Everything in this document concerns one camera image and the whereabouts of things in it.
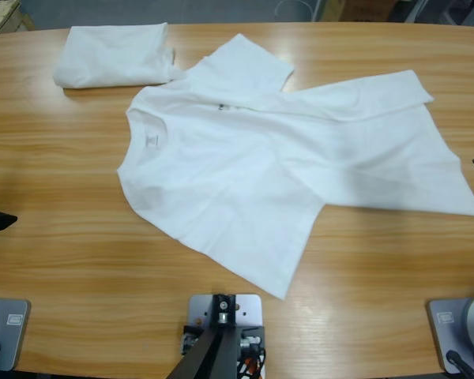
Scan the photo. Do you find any white wire frame chair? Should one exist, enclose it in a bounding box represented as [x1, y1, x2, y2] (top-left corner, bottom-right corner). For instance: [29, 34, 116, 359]
[274, 0, 324, 23]

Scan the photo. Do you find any white t-shirt with small logo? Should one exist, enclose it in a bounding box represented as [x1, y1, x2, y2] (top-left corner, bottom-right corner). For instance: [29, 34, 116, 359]
[116, 33, 474, 301]

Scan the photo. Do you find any black post clamp bracket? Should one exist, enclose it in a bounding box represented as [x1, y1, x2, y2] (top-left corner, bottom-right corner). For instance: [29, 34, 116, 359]
[181, 324, 266, 356]

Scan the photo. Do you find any brown cardboard box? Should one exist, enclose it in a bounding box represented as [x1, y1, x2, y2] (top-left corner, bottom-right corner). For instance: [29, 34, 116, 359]
[341, 0, 392, 23]

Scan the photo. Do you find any light wooden box stack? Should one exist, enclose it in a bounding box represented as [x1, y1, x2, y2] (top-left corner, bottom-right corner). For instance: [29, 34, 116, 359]
[0, 0, 36, 36]

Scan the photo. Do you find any grey metal frame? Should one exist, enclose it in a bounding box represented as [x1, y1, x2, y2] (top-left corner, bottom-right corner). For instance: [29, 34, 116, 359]
[402, 0, 474, 28]

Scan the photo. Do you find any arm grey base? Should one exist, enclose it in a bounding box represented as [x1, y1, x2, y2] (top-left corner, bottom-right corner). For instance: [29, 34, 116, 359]
[426, 292, 474, 374]
[0, 298, 32, 372]

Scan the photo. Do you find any folded white t-shirt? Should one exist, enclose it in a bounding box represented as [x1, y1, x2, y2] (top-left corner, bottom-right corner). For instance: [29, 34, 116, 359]
[52, 22, 185, 88]

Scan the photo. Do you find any dark camera post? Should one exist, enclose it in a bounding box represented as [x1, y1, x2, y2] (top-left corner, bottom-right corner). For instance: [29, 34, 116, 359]
[169, 292, 239, 379]

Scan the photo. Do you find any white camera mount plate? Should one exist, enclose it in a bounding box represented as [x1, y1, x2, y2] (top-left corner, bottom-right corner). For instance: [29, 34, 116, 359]
[187, 294, 264, 328]

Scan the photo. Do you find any orange and black cable bundle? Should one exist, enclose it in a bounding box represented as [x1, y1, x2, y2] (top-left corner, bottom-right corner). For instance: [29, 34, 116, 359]
[236, 349, 268, 379]

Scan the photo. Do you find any black base cable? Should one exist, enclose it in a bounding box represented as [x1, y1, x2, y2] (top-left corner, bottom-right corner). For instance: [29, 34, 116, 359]
[446, 350, 474, 379]

